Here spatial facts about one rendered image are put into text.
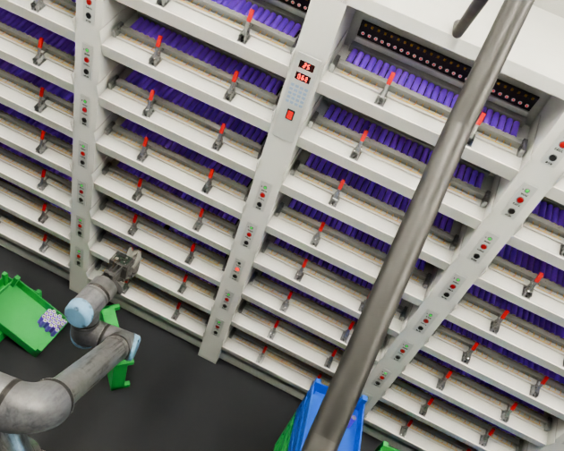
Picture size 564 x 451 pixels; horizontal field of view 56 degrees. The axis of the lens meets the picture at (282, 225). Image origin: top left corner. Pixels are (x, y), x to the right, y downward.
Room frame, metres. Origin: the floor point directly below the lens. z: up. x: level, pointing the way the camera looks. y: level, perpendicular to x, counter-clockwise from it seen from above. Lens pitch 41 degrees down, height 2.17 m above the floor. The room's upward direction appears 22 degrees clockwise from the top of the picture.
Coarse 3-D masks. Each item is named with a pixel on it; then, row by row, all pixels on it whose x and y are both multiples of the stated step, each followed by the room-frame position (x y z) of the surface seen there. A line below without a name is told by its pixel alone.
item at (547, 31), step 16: (432, 0) 1.60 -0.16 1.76; (448, 0) 1.66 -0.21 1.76; (464, 0) 1.73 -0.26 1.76; (496, 0) 1.87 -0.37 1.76; (368, 16) 1.60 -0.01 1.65; (480, 16) 1.63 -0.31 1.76; (528, 16) 1.83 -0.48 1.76; (544, 16) 1.91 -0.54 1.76; (352, 32) 1.60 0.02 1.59; (400, 32) 1.59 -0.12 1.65; (528, 32) 1.66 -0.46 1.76; (544, 32) 1.72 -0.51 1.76; (560, 32) 1.79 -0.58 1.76; (432, 48) 1.58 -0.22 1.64; (544, 48) 1.56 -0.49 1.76; (560, 48) 1.62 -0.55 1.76; (512, 80) 1.55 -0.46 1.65; (544, 96) 1.54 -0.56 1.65
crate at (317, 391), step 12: (312, 384) 1.14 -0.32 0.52; (312, 396) 1.12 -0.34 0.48; (312, 408) 1.07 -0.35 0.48; (360, 408) 1.13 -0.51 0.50; (312, 420) 1.03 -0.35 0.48; (360, 420) 1.08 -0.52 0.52; (348, 432) 1.03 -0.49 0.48; (360, 432) 1.02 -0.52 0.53; (300, 444) 0.91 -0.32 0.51; (348, 444) 0.99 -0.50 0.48; (360, 444) 0.98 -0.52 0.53
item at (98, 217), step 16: (96, 208) 1.52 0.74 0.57; (96, 224) 1.49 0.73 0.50; (112, 224) 1.49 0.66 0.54; (128, 224) 1.52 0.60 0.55; (128, 240) 1.48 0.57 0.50; (144, 240) 1.48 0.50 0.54; (160, 240) 1.50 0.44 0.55; (160, 256) 1.46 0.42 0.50; (176, 256) 1.46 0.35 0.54; (192, 272) 1.44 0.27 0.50; (208, 272) 1.44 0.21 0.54
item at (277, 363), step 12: (228, 336) 1.46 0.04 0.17; (240, 336) 1.47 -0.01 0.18; (252, 336) 1.48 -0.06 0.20; (228, 348) 1.41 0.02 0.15; (240, 348) 1.43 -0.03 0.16; (252, 348) 1.44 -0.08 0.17; (264, 348) 1.42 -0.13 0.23; (276, 348) 1.48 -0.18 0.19; (252, 360) 1.40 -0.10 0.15; (264, 360) 1.42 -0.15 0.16; (276, 360) 1.43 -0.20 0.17; (288, 360) 1.44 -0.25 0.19; (276, 372) 1.38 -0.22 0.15; (288, 372) 1.40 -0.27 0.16; (300, 372) 1.41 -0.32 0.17; (312, 372) 1.43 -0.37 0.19; (324, 372) 1.45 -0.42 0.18; (300, 384) 1.37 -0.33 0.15; (324, 384) 1.41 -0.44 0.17
